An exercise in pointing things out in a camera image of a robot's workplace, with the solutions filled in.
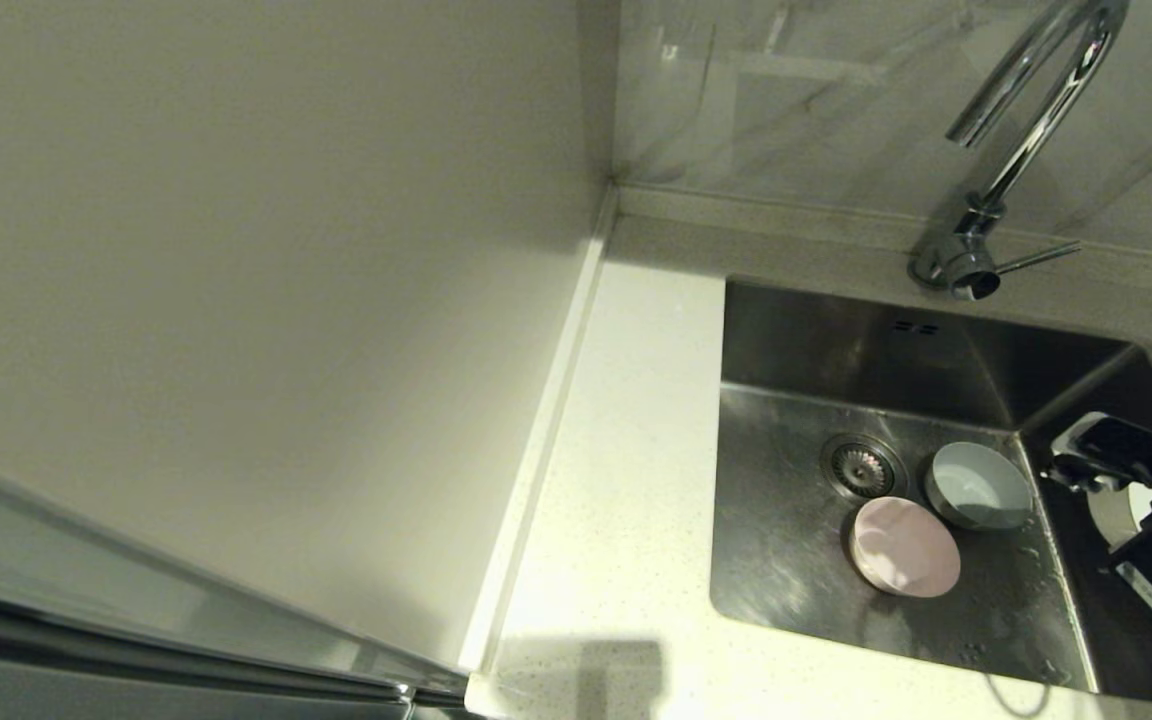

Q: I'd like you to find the white bowl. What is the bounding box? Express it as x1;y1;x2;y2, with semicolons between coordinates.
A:
1086;425;1152;551

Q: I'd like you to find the pink bowl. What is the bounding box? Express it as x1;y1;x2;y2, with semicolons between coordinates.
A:
849;496;962;599

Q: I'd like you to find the stainless steel sink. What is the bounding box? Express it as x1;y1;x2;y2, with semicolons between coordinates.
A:
708;275;1152;713

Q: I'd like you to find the blue-grey bowl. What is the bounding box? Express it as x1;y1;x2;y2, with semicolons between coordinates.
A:
924;441;1034;531

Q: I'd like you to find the round metal drain strainer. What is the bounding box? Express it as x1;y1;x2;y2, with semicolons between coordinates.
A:
820;432;909;501

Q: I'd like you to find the chrome gooseneck faucet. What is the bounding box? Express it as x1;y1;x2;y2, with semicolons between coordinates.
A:
910;0;1133;302

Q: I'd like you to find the white cabinet side panel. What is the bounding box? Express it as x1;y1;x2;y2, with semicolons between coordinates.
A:
0;0;619;673

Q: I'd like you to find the chrome faucet lever handle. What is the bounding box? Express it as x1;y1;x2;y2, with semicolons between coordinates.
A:
996;239;1084;276

